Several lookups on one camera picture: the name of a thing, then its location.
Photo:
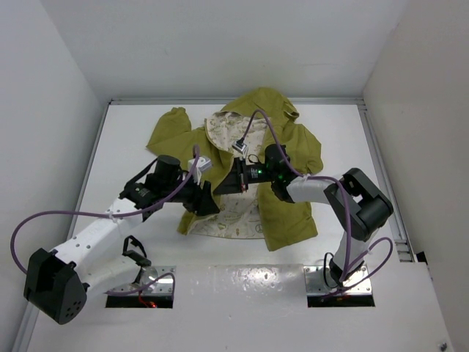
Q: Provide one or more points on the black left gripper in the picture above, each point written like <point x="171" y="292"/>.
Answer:
<point x="201" y="202"/>

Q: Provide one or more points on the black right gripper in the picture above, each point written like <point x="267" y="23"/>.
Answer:
<point x="237" y="181"/>

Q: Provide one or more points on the olive green hooded jacket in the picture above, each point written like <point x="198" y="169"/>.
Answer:
<point x="264" y="115"/>

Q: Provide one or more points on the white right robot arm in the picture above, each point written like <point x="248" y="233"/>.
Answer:
<point x="360" y="206"/>

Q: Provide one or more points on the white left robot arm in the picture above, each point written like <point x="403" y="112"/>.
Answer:
<point x="106" y="255"/>

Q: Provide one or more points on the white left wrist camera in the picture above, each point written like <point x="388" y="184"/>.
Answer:
<point x="202" y="165"/>

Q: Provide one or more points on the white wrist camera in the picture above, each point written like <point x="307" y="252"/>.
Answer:
<point x="202" y="165"/>
<point x="240" y="147"/>

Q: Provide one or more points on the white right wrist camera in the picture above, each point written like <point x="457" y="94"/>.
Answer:
<point x="240" y="147"/>

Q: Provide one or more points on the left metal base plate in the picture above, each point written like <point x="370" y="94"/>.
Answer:
<point x="152" y="281"/>

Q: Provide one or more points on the metal base plate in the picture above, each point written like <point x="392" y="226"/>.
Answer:
<point x="152" y="281"/>
<point x="358" y="283"/>

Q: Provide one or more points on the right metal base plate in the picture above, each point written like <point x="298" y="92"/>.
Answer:
<point x="358" y="283"/>

